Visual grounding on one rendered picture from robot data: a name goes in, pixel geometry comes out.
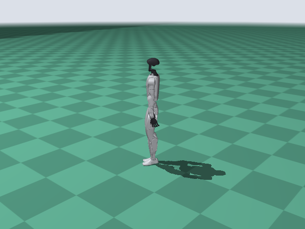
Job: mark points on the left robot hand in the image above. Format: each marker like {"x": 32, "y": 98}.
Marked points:
{"x": 153, "y": 121}

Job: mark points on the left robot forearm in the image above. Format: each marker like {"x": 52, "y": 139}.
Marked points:
{"x": 151, "y": 107}

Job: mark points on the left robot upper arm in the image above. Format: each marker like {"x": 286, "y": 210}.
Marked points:
{"x": 151, "y": 85}

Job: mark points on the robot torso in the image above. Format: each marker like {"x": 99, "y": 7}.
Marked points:
{"x": 156, "y": 90}

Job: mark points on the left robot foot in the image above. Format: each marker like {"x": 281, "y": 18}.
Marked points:
{"x": 150, "y": 162}

